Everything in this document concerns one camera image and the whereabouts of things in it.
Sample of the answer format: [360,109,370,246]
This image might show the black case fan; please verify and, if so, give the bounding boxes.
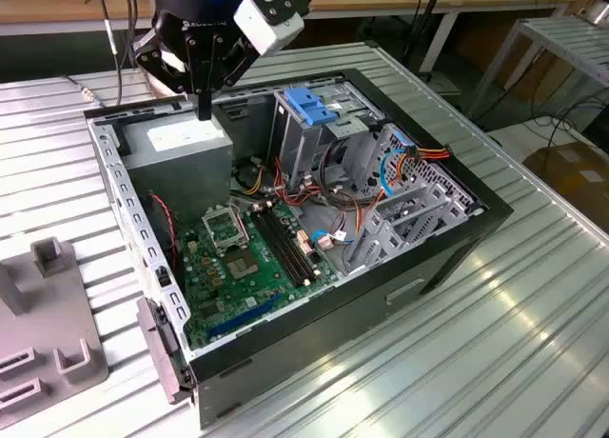
[145,189,187,291]

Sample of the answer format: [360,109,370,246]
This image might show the grey power supply box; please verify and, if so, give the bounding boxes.
[116,109,235,225]

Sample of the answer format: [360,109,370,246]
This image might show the black RAM slot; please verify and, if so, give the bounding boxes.
[263,208,314,283]
[250,211,302,289]
[268,205,320,280]
[257,209,308,286]

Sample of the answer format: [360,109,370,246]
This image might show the grey plastic case bezel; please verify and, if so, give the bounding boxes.
[135,297,196,406]

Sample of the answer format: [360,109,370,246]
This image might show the red orange yellow power wire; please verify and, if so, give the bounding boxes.
[273,144,452,242]

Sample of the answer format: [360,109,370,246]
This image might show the black cable metal plug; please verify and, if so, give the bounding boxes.
[64,0,142,110]

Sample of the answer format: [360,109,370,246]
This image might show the black open PC case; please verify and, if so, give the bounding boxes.
[83,68,516,430]

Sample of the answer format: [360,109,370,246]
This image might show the grey parts rack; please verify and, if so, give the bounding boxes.
[0,236,110,418]

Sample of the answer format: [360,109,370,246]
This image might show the yellow black PSU wires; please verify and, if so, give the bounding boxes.
[231,159,267,196]

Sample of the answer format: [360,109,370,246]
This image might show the metal optical drive cage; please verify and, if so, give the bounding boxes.
[268,82,384,191]

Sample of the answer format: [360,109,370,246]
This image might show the CPU socket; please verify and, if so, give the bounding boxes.
[223,249,265,282]

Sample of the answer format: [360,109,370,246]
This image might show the blue expansion slot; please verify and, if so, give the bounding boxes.
[206,292,282,343]

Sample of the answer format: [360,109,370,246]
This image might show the green motherboard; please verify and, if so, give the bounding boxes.
[178,199,342,348]

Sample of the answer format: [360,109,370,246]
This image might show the black wire bundle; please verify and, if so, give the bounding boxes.
[317,135,382,215]

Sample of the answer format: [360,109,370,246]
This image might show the thin metal locking lever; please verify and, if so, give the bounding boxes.
[235,204,253,249]

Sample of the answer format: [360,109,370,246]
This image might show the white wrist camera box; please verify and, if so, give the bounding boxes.
[231,0,305,57]

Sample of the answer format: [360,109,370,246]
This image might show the metal socket cover frame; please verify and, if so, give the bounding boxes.
[202,204,252,256]

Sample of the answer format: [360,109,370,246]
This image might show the wooden desk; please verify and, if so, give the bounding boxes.
[0,0,577,72]

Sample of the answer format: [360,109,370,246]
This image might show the blue plastic drive latch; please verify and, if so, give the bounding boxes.
[284,88,341,129]

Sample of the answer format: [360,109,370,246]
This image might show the blue SATA wire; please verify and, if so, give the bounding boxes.
[310,127,417,249]

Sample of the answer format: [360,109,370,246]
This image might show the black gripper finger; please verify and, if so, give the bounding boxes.
[204,31,261,121]
[130,28,206,121]

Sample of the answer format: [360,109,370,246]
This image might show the black tripod stand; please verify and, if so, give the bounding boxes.
[403,0,449,82]

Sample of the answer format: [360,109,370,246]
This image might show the metal disk bay cage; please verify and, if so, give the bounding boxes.
[342,122,486,277]

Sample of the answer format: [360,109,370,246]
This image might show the brown cardboard box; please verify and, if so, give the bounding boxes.
[522,140,609,234]

